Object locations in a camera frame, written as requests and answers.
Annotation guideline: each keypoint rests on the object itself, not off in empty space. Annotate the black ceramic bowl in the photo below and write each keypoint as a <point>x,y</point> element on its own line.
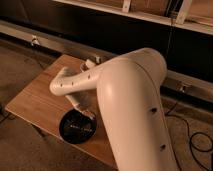
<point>76,128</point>

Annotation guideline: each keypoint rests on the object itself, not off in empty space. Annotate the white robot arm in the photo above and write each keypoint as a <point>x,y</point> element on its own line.
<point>128,93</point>

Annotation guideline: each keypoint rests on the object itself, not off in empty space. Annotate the white shelf frame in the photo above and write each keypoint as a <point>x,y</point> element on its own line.
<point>193,15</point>

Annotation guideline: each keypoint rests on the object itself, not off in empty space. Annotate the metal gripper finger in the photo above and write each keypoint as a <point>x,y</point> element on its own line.
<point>89,114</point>

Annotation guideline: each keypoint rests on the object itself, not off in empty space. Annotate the metal bracket right rail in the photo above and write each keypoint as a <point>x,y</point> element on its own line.
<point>183,87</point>

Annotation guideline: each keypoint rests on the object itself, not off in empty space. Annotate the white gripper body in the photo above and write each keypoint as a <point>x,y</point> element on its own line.
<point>77,102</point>

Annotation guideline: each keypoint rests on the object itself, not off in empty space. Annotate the white wall bracket left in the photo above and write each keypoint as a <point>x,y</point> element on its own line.
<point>34,40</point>

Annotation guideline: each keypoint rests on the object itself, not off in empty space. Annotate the white clamp behind table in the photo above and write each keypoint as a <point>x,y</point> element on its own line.
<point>97,59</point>

